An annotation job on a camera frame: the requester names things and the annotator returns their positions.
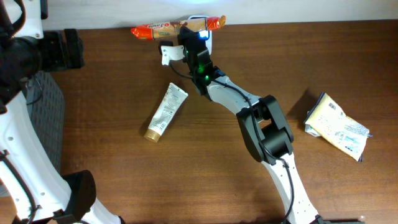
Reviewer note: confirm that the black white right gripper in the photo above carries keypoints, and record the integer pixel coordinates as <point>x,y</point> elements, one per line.
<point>189,35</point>

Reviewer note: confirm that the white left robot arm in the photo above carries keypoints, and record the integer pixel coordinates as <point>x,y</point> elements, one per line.
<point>39,192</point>

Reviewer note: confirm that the orange spaghetti packet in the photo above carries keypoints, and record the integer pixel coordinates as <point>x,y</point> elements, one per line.
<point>172,29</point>

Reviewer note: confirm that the grey plastic basket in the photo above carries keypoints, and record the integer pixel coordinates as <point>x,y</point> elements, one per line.
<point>46,109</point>

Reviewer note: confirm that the white tube with gold cap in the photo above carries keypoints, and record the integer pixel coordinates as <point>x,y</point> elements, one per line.
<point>171,102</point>

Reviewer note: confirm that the white barcode scanner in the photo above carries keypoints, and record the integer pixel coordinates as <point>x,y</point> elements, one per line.
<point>210,33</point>

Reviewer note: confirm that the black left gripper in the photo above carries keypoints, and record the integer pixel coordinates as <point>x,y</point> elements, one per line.
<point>72,48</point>

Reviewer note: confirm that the yellow white snack bag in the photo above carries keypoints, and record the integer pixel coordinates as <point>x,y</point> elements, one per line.
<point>328,120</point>

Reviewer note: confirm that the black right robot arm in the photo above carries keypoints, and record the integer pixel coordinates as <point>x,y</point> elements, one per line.
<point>265,130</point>

